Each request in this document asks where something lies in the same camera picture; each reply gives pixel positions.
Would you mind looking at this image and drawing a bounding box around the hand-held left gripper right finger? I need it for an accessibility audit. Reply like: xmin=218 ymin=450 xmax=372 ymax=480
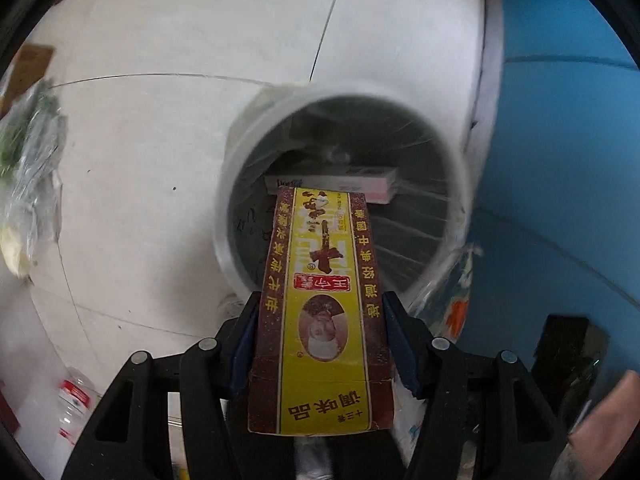
xmin=382 ymin=291 xmax=582 ymax=480

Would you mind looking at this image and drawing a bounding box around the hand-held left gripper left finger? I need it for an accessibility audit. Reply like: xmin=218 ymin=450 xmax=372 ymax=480
xmin=61 ymin=292 xmax=262 ymax=480

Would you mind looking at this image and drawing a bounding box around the yellow and brown seasoning box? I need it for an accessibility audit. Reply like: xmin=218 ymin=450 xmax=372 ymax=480
xmin=248 ymin=187 xmax=396 ymax=434

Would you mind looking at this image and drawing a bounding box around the white bin with clear liner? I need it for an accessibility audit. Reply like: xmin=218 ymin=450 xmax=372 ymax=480
xmin=212 ymin=82 xmax=484 ymax=312

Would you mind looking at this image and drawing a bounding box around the person's right forearm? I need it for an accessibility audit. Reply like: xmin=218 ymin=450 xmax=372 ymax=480
xmin=567 ymin=370 xmax=640 ymax=480

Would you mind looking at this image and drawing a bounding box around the printed clear plastic wrapper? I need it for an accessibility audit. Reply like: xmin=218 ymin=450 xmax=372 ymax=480
xmin=412 ymin=242 xmax=475 ymax=343

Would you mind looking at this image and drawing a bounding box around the blue fabric furniture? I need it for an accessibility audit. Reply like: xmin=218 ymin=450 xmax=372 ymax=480
xmin=462 ymin=0 xmax=640 ymax=413

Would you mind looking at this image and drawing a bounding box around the clear bottle with red label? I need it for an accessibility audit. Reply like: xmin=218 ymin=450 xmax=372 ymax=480
xmin=54 ymin=367 xmax=102 ymax=455

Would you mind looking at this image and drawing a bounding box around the white and pink carton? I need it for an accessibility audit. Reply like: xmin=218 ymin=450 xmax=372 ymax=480
xmin=264 ymin=167 xmax=399 ymax=205

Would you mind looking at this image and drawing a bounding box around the red object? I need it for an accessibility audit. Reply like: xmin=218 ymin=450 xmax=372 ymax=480
xmin=0 ymin=382 xmax=22 ymax=433

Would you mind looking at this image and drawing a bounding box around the clear plastic bag with greens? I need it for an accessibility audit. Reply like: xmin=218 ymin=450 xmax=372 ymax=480
xmin=0 ymin=77 xmax=69 ymax=279

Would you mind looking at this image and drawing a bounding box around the brown cardboard piece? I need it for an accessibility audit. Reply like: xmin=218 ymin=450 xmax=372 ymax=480
xmin=9 ymin=44 xmax=56 ymax=107

